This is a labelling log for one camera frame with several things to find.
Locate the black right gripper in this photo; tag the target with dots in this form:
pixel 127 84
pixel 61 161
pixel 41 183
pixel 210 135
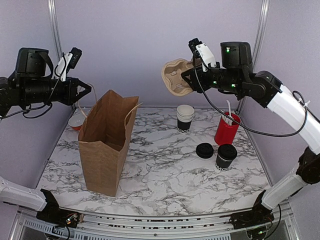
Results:
pixel 195 83

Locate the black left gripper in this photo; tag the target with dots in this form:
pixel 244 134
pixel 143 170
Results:
pixel 70 95

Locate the brown cardboard cup carrier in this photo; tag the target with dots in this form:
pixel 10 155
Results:
pixel 171 76

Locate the brown paper bag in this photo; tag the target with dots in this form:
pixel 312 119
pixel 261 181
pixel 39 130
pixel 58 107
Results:
pixel 104 141

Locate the black takeout coffee cup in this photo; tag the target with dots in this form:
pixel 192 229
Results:
pixel 226 154

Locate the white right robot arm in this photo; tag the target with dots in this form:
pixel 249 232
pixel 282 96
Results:
pixel 270 93

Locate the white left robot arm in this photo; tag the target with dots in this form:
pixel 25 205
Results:
pixel 28 135

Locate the orange white bowl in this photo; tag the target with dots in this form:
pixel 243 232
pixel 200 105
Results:
pixel 76 122

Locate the stack of black paper cups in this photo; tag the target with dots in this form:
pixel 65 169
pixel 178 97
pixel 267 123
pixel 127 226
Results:
pixel 185 114

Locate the white plastic utensil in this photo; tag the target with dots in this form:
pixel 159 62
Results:
pixel 227 117

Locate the red utensil holder cup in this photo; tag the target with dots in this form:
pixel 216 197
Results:
pixel 226 133

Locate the spare black cup lid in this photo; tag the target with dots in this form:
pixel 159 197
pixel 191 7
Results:
pixel 204 150

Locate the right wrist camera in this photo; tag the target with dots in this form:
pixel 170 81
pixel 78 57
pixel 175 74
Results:
pixel 202 52

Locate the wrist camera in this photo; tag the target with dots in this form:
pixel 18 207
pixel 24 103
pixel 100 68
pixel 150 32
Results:
pixel 67 61
pixel 202 52

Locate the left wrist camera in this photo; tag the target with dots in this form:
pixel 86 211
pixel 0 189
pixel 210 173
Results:
pixel 67 61

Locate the aluminium frame post left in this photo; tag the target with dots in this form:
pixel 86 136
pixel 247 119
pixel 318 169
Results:
pixel 53 19

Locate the aluminium frame post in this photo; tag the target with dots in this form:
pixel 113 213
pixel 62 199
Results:
pixel 261 29
pixel 53 19

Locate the aluminium frame post right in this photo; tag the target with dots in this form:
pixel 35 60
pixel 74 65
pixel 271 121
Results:
pixel 261 29

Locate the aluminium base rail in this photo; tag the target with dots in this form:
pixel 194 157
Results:
pixel 98 226

